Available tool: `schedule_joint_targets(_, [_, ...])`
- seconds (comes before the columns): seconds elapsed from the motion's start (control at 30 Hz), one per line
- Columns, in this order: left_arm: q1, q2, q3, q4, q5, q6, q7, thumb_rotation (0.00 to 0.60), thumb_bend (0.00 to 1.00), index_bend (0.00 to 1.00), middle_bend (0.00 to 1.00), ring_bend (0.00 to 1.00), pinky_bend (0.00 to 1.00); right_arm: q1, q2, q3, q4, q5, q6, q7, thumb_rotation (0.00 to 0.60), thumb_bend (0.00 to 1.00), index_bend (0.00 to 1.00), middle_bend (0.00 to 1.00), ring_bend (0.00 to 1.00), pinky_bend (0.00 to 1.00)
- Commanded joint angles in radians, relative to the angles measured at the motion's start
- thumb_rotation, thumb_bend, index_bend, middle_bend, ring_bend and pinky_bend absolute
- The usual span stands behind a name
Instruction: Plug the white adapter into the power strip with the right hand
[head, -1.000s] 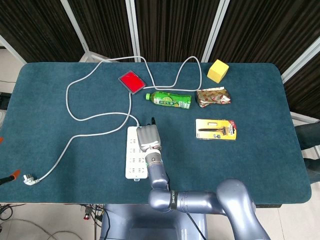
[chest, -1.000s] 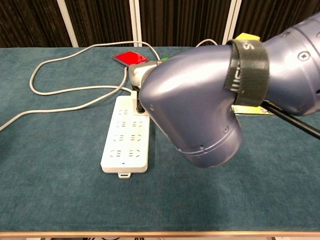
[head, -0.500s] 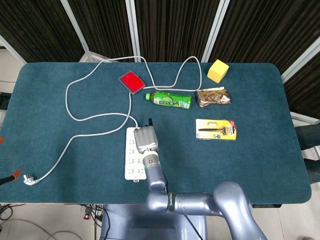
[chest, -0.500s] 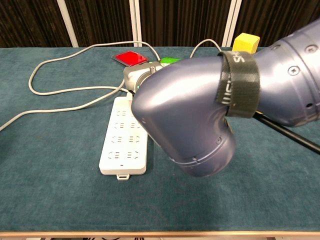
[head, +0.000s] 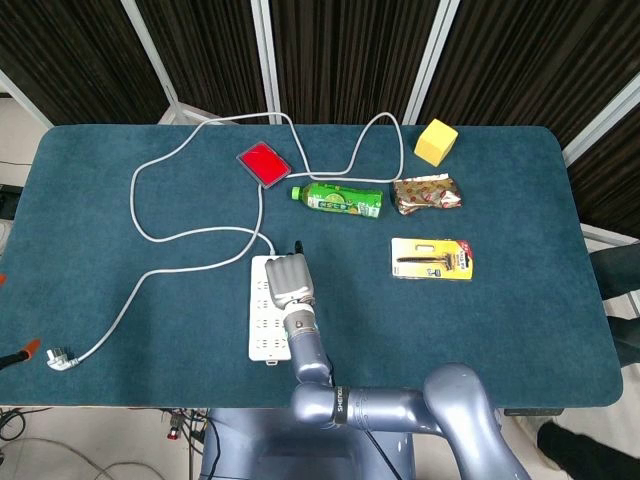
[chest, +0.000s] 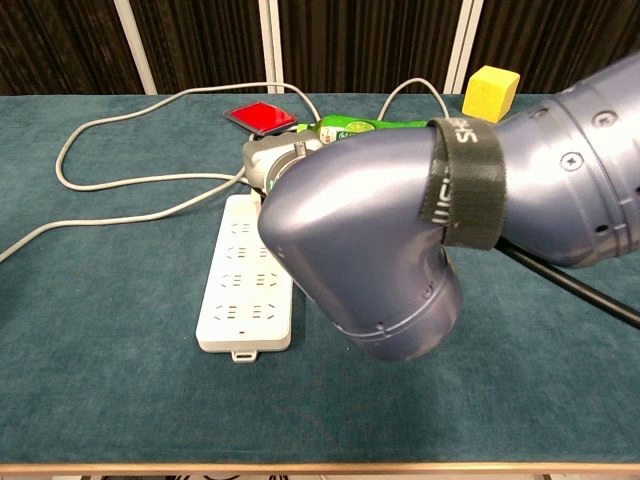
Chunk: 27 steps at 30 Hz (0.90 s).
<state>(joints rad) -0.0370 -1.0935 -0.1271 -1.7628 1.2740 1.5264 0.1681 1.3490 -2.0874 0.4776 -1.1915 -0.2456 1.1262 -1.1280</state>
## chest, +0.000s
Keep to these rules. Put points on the green tea bottle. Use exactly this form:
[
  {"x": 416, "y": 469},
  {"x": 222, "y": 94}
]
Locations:
[{"x": 345, "y": 122}]

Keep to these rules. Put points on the white partition post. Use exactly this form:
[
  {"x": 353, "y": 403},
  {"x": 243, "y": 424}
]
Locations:
[
  {"x": 270, "y": 45},
  {"x": 463, "y": 45},
  {"x": 135, "y": 45}
]

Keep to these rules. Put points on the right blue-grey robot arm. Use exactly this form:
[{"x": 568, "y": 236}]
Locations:
[{"x": 350, "y": 225}]

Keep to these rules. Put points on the teal table mat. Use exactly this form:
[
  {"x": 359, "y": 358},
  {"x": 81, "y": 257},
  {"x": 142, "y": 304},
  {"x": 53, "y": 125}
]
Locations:
[{"x": 100, "y": 350}]

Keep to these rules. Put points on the dark slatted partition panel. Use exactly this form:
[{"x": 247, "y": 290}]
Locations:
[
  {"x": 370, "y": 45},
  {"x": 60, "y": 45},
  {"x": 200, "y": 45},
  {"x": 560, "y": 25}
]

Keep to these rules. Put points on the right five-finger robot hand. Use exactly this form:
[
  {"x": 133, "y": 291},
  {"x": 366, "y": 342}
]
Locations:
[{"x": 260, "y": 155}]

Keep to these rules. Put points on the yellow sponge cube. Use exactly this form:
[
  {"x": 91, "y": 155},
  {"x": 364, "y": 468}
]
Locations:
[{"x": 487, "y": 95}]

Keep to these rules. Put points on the red box with clear case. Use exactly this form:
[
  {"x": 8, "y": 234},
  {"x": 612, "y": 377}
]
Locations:
[{"x": 260, "y": 117}]

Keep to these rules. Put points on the white power strip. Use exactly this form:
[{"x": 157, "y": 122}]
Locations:
[{"x": 235, "y": 300}]

